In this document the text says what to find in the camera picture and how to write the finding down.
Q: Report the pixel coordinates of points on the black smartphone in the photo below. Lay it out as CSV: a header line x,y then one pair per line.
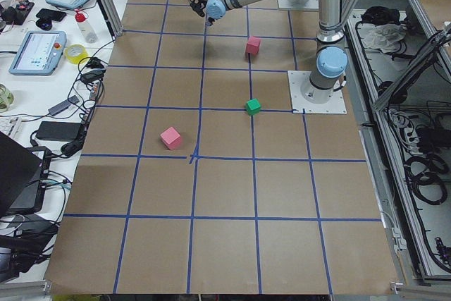
x,y
53,15

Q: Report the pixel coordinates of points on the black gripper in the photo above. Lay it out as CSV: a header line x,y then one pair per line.
x,y
210,20

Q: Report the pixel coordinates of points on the black power adapter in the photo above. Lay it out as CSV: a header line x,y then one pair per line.
x,y
58,131

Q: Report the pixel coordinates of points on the teach pendant near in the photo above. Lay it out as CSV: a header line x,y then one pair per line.
x,y
39,53

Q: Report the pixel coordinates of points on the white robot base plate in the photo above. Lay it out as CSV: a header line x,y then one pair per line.
x,y
305,98

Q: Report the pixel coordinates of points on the grey usb hub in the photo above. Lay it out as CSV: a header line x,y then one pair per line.
x,y
62,106

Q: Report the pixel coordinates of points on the pink cube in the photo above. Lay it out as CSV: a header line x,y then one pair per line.
x,y
171,138
252,46

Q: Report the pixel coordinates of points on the crumpled white cloth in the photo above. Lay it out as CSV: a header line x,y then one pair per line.
x,y
386,38

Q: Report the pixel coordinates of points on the white bottle red cap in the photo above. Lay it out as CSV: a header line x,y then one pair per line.
x,y
86,29

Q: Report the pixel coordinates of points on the green cube centre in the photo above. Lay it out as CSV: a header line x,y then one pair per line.
x,y
253,106

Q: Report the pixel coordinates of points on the yellow tape roll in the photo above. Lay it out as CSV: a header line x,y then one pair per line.
x,y
76,53

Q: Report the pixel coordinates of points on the pink cube far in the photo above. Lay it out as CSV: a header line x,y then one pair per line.
x,y
252,46

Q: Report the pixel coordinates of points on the green tape rolls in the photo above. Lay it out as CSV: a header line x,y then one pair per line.
x,y
6,98

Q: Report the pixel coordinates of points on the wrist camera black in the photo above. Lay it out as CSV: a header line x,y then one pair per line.
x,y
198,6

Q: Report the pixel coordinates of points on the black laptop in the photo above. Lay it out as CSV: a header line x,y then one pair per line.
x,y
23,172

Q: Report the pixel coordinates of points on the pink cube near front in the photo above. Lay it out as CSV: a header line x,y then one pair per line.
x,y
171,138

